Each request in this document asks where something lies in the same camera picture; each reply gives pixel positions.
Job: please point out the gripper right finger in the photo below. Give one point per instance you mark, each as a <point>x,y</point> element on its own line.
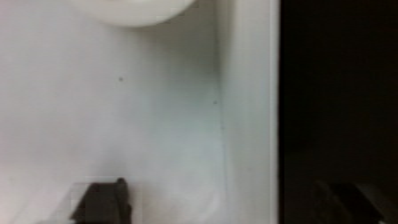
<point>350,203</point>

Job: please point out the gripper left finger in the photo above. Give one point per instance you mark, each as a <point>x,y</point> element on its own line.
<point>103,207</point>

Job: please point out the white square tabletop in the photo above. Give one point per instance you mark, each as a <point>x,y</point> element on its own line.
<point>141,105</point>

